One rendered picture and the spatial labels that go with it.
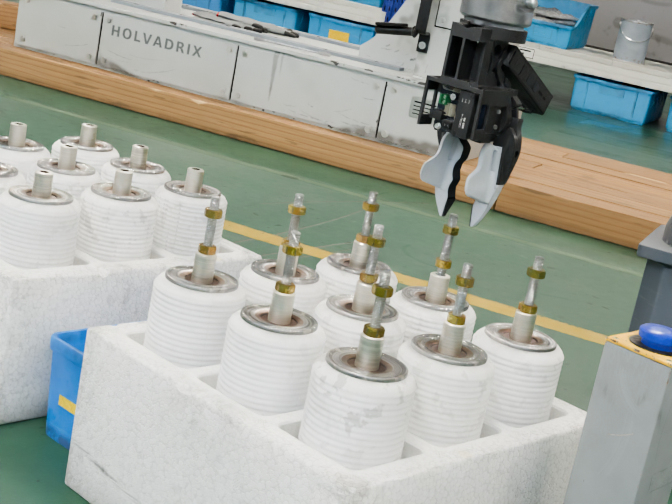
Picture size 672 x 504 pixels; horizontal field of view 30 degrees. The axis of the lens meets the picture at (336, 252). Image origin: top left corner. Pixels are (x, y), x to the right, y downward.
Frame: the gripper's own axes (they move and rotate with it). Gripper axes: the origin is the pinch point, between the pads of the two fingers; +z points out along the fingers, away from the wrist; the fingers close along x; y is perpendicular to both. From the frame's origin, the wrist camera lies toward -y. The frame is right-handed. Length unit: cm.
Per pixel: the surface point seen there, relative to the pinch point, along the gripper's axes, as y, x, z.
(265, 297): 16.7, -11.4, 12.2
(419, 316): 6.3, 1.4, 11.2
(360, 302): 14.6, -0.8, 9.3
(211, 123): -137, -166, 33
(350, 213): -109, -94, 35
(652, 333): 10.8, 28.4, 2.6
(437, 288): 2.7, 0.6, 8.7
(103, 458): 31.5, -16.4, 29.7
